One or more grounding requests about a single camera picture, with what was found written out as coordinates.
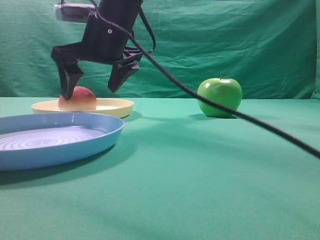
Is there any blue plastic plate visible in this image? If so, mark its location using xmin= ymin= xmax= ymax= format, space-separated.
xmin=0 ymin=112 xmax=125 ymax=171

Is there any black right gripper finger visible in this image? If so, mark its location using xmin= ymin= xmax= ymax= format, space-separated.
xmin=107 ymin=47 xmax=142 ymax=93

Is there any yellow plastic plate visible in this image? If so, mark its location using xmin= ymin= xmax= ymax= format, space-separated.
xmin=31 ymin=98 xmax=135 ymax=118

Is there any round reddish yellow bread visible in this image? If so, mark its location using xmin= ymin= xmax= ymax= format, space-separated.
xmin=58 ymin=86 xmax=97 ymax=112

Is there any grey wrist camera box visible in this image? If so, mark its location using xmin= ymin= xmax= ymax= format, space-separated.
xmin=53 ymin=3 xmax=96 ymax=23

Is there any green apple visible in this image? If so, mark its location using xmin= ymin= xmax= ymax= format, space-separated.
xmin=197 ymin=77 xmax=243 ymax=118

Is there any black cable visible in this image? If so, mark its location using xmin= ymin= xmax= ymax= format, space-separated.
xmin=90 ymin=0 xmax=320 ymax=159

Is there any green backdrop cloth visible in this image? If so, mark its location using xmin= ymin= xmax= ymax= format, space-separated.
xmin=0 ymin=0 xmax=320 ymax=99

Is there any green table cloth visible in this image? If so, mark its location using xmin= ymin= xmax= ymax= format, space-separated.
xmin=0 ymin=98 xmax=320 ymax=240

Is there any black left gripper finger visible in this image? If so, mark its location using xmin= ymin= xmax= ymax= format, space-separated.
xmin=57 ymin=61 xmax=84 ymax=101

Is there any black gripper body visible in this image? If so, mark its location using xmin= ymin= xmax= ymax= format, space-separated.
xmin=51 ymin=0 xmax=142 ymax=64

